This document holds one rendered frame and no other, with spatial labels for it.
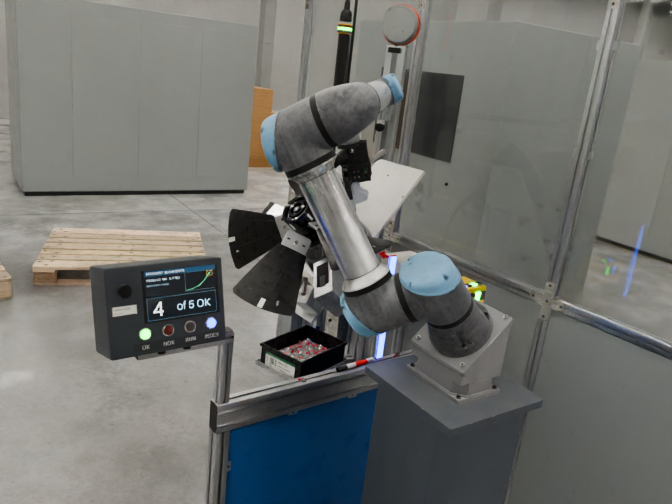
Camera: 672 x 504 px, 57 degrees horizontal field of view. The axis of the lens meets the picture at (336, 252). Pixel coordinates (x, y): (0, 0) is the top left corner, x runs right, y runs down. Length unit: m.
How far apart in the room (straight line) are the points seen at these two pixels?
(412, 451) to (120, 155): 6.34
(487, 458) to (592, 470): 0.92
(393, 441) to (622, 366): 0.95
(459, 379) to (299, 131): 0.65
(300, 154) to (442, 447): 0.70
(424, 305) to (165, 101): 6.40
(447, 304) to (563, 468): 1.25
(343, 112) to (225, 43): 6.51
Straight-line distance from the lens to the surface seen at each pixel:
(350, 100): 1.26
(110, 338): 1.34
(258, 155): 10.24
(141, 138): 7.50
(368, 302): 1.34
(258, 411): 1.67
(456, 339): 1.41
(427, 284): 1.29
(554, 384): 2.39
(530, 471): 2.57
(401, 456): 1.53
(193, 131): 7.67
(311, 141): 1.26
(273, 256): 2.05
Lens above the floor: 1.69
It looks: 17 degrees down
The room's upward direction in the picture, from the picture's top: 7 degrees clockwise
